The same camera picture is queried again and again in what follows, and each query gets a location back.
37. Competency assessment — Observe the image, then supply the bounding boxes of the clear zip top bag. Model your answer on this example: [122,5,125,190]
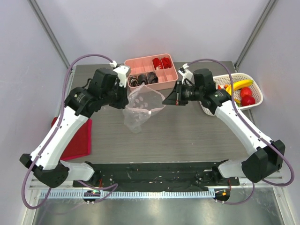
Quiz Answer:
[122,84,165,134]

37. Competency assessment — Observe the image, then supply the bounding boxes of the yellow toy banana bunch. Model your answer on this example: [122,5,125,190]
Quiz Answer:
[233,79,254,91]

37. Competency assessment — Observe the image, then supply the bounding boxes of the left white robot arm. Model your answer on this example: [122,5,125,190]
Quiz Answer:
[20,65,131,188]

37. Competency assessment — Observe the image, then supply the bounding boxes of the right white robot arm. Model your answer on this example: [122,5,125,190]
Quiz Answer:
[163,68,285,185]

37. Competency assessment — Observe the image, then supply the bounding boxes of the pink divided storage box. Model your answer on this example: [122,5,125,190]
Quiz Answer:
[125,53,178,91]

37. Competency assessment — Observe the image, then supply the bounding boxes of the black items in box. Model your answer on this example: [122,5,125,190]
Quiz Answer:
[128,72,158,87]

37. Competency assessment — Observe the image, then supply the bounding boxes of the red clips in box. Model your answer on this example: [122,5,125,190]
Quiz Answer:
[152,57,172,70]

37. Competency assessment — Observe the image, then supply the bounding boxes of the white perforated plastic basket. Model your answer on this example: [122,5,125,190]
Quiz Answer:
[213,73,263,110]

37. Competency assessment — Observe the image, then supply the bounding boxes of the red folded cloth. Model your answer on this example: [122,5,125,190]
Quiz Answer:
[60,119,92,161]

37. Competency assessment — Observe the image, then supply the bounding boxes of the red toy apple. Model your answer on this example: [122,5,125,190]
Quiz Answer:
[241,95,255,107]

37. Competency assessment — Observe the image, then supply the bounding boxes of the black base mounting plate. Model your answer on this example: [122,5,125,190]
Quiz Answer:
[72,161,240,192]

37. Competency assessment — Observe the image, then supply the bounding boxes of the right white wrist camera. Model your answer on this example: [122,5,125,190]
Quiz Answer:
[178,63,193,83]

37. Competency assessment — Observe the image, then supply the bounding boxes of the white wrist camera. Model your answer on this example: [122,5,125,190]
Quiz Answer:
[109,60,131,88]
[178,63,193,83]

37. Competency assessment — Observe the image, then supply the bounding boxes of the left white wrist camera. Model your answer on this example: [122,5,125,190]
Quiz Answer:
[109,60,131,88]

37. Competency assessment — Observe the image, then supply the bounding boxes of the white slotted cable duct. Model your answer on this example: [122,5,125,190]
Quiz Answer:
[48,189,215,200]

